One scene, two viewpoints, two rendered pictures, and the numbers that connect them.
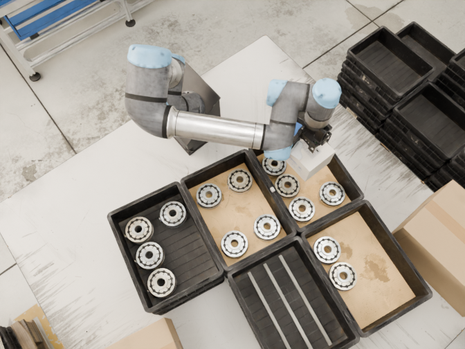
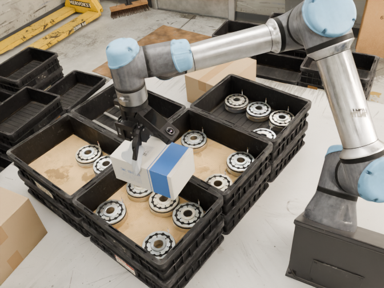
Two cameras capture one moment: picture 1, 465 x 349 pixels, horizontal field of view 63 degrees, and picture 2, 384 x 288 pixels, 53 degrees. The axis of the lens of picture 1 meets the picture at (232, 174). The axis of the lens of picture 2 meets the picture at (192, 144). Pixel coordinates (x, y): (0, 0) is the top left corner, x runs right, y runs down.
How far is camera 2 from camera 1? 1.51 m
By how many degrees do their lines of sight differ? 70
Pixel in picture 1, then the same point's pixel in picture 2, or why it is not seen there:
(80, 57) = not seen: outside the picture
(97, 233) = (323, 134)
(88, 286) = not seen: hidden behind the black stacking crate
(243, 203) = (203, 175)
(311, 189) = (135, 215)
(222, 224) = (214, 152)
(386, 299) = (48, 159)
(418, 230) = (11, 200)
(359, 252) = (74, 180)
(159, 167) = not seen: hidden behind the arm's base
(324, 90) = (124, 40)
